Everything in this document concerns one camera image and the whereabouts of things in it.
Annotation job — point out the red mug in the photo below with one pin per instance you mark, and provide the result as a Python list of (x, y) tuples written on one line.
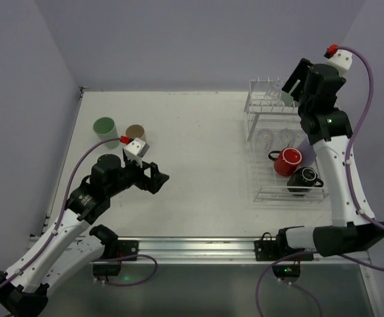
[(286, 161)]

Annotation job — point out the light green cup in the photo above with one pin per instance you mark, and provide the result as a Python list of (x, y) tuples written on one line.
[(105, 128)]

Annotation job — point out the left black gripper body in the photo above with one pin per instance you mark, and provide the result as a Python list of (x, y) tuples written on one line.
[(146, 176)]

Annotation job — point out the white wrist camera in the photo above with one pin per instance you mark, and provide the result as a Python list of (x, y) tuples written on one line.
[(339, 59), (136, 150)]

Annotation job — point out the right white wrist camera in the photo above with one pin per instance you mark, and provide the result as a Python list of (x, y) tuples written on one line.
[(339, 59)]

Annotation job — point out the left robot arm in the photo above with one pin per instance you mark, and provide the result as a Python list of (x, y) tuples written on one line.
[(73, 241)]

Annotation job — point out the tall green cup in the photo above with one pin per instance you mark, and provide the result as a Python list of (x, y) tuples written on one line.
[(287, 100)]

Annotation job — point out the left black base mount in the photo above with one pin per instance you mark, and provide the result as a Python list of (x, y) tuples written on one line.
[(115, 249)]

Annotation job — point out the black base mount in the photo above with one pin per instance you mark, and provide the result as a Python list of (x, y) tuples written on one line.
[(115, 249), (274, 254)]

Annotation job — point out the clear glass lower right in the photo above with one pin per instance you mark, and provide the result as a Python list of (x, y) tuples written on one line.
[(286, 138)]

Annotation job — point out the purple cup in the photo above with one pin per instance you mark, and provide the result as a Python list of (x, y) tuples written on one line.
[(308, 154)]

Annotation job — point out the clear glass lower left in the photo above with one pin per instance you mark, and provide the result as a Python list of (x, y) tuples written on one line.
[(264, 139)]

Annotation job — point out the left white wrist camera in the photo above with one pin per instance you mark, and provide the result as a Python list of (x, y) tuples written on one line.
[(136, 150)]

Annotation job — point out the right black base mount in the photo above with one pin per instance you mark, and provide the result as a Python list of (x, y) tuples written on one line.
[(274, 254)]

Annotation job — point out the aluminium rail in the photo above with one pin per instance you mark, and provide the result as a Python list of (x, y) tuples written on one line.
[(183, 250)]

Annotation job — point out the black mug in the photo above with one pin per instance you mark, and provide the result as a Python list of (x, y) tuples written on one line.
[(303, 180)]

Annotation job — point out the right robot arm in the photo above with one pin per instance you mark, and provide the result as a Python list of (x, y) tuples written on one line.
[(329, 132)]

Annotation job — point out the clear glass upper shelf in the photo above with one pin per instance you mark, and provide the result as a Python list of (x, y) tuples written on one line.
[(274, 90)]

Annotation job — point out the clear glass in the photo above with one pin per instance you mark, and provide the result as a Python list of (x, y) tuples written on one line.
[(264, 139), (286, 138)]

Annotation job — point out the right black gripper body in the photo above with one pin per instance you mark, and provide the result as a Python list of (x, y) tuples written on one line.
[(297, 81)]

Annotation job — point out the white wire dish rack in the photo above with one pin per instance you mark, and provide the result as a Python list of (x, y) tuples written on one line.
[(271, 122)]

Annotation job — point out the beige cup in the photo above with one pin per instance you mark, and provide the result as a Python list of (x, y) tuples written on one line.
[(136, 131)]

